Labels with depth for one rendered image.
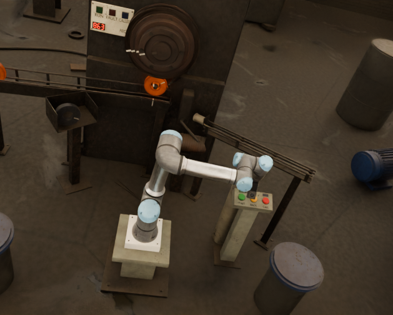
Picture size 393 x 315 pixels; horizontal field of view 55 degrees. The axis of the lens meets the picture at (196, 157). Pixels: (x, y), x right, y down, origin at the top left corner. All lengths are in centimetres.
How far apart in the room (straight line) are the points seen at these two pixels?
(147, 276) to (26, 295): 69
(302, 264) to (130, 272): 102
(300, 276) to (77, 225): 147
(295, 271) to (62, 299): 134
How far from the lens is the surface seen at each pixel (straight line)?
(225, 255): 268
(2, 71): 289
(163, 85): 266
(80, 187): 297
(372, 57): 462
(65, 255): 260
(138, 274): 246
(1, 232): 220
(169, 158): 180
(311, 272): 236
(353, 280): 310
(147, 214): 208
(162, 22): 240
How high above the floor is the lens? 215
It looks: 39 degrees down
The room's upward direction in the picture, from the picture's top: 16 degrees clockwise
